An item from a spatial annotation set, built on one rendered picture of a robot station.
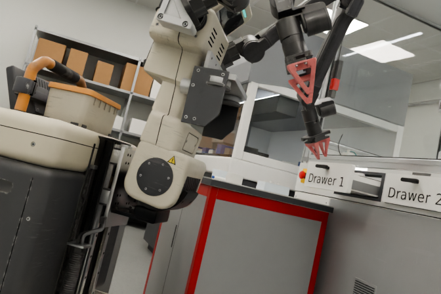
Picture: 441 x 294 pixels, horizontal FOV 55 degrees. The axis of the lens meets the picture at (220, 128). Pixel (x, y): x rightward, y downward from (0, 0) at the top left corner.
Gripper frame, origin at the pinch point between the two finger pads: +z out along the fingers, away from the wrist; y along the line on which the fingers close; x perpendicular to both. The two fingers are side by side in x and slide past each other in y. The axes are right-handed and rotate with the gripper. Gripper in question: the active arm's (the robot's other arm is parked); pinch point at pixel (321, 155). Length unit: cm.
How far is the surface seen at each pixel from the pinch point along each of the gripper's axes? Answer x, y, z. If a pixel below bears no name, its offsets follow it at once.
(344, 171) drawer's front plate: -7.7, 2.6, 6.9
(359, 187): -9.9, 5.7, 14.2
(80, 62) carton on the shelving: 377, -30, -116
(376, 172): -6.7, 17.9, 13.0
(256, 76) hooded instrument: 82, 27, -38
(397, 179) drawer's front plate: -20.0, 15.2, 13.8
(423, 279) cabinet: -36, 0, 41
